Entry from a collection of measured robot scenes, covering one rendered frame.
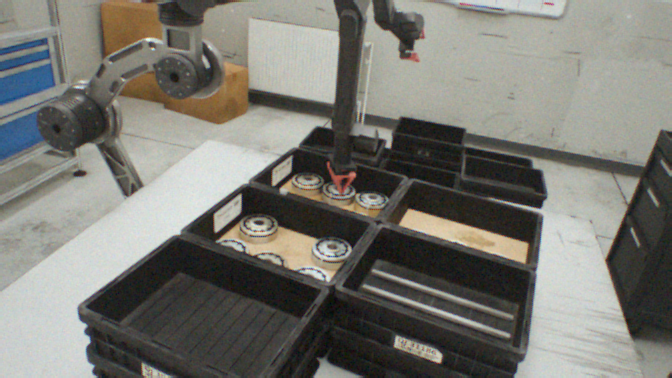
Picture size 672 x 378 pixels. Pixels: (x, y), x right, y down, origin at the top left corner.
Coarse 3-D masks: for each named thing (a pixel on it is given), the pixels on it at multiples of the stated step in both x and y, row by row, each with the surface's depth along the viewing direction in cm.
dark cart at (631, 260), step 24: (648, 168) 239; (648, 192) 231; (624, 216) 254; (648, 216) 230; (624, 240) 252; (648, 240) 225; (624, 264) 246; (648, 264) 216; (624, 288) 239; (648, 288) 221; (624, 312) 229; (648, 312) 226
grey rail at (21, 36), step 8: (48, 24) 280; (8, 32) 258; (16, 32) 259; (24, 32) 261; (32, 32) 263; (40, 32) 267; (48, 32) 273; (56, 32) 278; (0, 40) 245; (8, 40) 250; (16, 40) 254; (24, 40) 259; (32, 40) 264; (0, 48) 247
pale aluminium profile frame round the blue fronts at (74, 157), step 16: (48, 0) 271; (64, 48) 286; (64, 64) 288; (64, 80) 292; (32, 96) 269; (48, 96) 280; (0, 112) 252; (16, 160) 270; (64, 160) 308; (80, 160) 319; (48, 176) 295; (80, 176) 320; (16, 192) 275
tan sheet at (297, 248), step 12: (276, 240) 136; (288, 240) 137; (300, 240) 137; (312, 240) 138; (252, 252) 131; (276, 252) 132; (288, 252) 132; (300, 252) 133; (288, 264) 128; (300, 264) 128; (312, 264) 129
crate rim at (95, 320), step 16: (192, 240) 116; (144, 256) 109; (224, 256) 113; (240, 256) 112; (128, 272) 104; (272, 272) 109; (112, 288) 100; (320, 288) 105; (80, 304) 94; (320, 304) 101; (80, 320) 94; (96, 320) 91; (112, 320) 92; (304, 320) 97; (128, 336) 89; (144, 336) 89; (160, 352) 87; (176, 352) 87; (288, 352) 90; (192, 368) 85; (208, 368) 84; (272, 368) 86
